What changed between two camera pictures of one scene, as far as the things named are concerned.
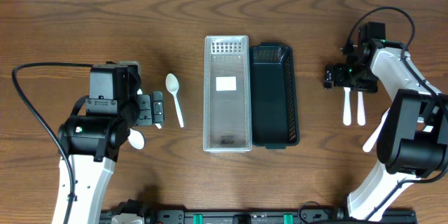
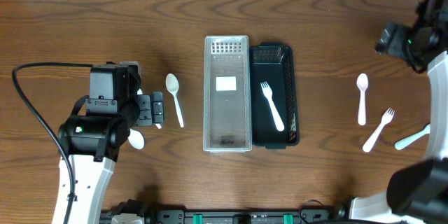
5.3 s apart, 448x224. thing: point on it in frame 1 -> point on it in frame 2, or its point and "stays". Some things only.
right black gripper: x=371 y=86 -> x=395 y=45
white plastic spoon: x=140 y=92 stays
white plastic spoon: x=360 y=111 stays
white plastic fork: x=347 y=115 -> x=267 y=92
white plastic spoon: x=172 y=85 stays
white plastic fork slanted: x=366 y=148 stays
